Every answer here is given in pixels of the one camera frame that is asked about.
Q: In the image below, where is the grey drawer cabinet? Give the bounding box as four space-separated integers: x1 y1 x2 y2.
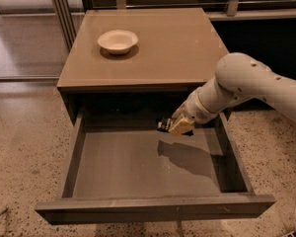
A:
57 8 228 128

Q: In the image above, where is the white ceramic bowl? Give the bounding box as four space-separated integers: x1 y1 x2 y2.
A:
98 30 138 55

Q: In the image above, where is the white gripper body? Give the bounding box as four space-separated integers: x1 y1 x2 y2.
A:
184 87 219 124

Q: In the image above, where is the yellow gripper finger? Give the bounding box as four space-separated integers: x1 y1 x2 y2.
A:
169 117 194 136
172 103 185 119

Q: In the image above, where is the black rxbar chocolate bar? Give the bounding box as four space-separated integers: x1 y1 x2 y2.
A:
156 116 194 137

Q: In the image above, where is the open grey top drawer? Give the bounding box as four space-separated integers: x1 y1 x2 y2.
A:
36 114 275 224

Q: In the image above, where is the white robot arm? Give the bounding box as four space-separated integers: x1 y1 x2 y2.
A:
169 52 296 135

